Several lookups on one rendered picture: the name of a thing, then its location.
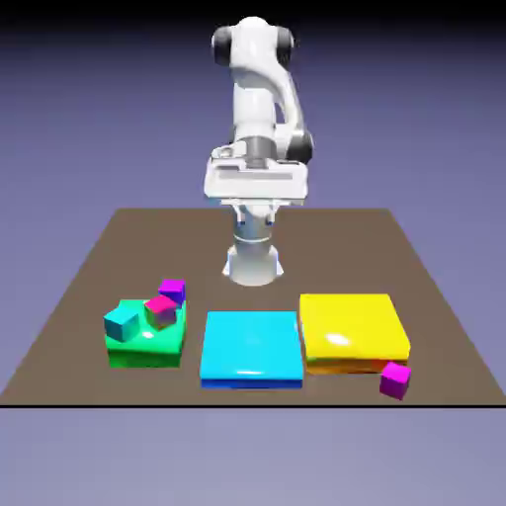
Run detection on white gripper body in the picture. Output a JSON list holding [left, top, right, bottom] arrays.
[[203, 156, 310, 208]]

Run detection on small purple cube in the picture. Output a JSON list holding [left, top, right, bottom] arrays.
[[157, 278, 188, 309]]

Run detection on small pink cube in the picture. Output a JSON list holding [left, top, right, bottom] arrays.
[[143, 295, 178, 332]]

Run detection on small teal cube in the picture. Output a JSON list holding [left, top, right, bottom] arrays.
[[103, 305, 140, 344]]

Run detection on small magenta cube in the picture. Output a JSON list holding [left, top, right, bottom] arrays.
[[379, 361, 413, 401]]

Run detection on large cyan box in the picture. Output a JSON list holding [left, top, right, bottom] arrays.
[[199, 310, 305, 391]]

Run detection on large yellow box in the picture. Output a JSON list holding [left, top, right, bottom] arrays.
[[298, 293, 413, 377]]

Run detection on large green box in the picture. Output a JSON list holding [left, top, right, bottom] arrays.
[[104, 298, 188, 370]]

